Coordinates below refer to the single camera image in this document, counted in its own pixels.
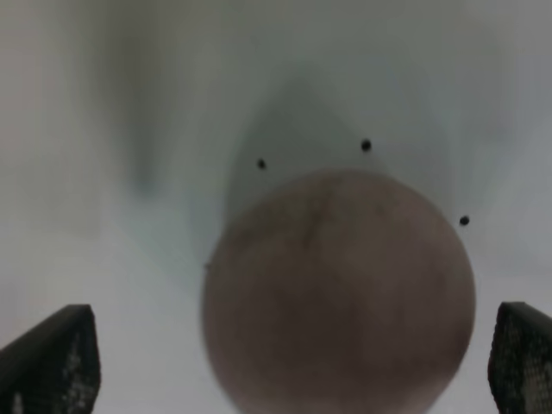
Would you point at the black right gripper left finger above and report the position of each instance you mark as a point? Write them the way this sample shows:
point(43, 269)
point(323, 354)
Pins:
point(54, 367)

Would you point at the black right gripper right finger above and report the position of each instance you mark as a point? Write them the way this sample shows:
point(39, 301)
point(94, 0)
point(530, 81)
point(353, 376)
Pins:
point(519, 366)

